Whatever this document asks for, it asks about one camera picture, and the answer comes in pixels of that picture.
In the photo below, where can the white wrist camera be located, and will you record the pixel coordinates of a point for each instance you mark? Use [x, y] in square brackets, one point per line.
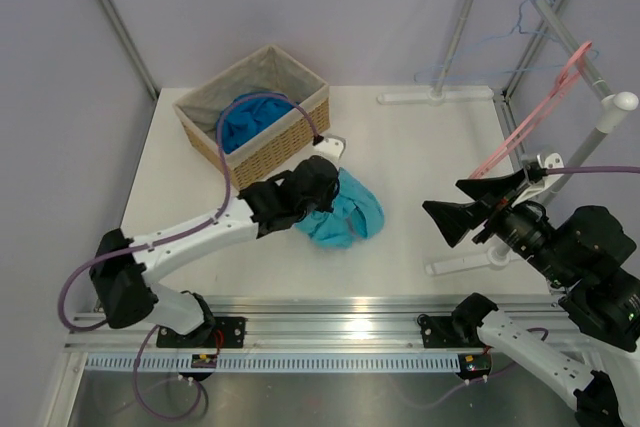
[536, 168]
[329, 146]

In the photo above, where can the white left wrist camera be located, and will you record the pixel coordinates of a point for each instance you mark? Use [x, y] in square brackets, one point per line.
[329, 146]

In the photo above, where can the perforated cable duct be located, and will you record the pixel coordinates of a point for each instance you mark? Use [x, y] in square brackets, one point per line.
[276, 363]

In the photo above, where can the wicker basket with liner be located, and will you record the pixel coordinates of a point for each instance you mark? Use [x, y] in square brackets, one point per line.
[269, 69]

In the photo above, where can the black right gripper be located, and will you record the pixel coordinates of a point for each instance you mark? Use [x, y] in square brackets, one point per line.
[455, 218]

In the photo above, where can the light blue t shirt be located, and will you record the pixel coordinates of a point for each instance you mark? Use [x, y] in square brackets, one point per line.
[357, 215]

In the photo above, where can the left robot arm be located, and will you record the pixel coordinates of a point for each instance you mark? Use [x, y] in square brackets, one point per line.
[128, 272]

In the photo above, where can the pink plastic hanger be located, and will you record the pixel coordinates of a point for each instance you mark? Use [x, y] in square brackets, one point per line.
[563, 84]

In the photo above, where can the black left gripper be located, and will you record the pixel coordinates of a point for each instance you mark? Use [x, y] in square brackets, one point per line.
[325, 204]

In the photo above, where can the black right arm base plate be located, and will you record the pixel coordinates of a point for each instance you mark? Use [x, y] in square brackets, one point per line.
[437, 332]

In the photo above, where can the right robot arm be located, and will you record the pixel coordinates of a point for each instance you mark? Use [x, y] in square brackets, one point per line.
[592, 363]

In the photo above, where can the dark blue cloth in basket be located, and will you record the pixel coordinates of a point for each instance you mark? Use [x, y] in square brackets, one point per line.
[253, 113]

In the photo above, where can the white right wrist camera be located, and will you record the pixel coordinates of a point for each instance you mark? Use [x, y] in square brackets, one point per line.
[536, 168]

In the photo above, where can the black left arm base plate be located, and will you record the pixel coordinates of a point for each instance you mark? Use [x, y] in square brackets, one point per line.
[225, 332]

